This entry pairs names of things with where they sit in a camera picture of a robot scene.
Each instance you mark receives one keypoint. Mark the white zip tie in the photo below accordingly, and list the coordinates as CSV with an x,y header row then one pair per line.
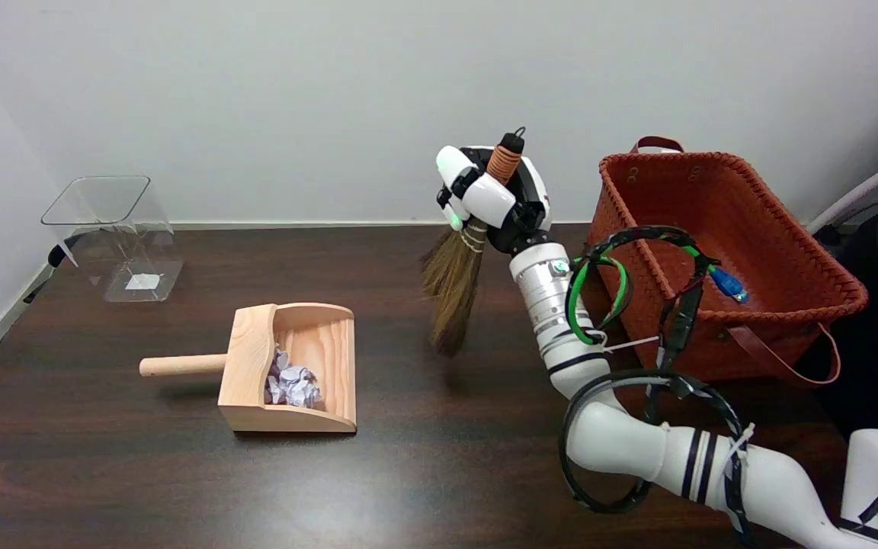
x,y
629,345

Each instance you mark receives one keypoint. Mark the white curved chair tube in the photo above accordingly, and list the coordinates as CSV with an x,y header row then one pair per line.
x,y
862,191

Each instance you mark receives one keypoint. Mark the red-brown woven basket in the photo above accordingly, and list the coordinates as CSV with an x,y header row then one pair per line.
x,y
774,252

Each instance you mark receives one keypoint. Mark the black clamp object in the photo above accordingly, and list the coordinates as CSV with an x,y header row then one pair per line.
x,y
58,255

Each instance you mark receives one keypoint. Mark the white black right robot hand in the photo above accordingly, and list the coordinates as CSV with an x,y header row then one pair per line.
x,y
494,202

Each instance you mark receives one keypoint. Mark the large crumpled silver paper ball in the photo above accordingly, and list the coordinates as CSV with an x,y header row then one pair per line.
x,y
298,386

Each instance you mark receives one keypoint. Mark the small crumpled silver paper ball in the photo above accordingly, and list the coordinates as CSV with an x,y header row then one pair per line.
x,y
280,358

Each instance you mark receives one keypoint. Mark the small straw hand broom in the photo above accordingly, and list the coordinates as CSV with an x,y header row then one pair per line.
x,y
454,282

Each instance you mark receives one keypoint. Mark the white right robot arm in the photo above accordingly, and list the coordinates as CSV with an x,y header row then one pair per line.
x,y
622,442

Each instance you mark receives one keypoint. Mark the white sticker label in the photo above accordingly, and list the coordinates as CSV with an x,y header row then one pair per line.
x,y
143,282

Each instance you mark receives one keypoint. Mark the clear plastic container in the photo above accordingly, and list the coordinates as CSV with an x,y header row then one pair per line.
x,y
123,244

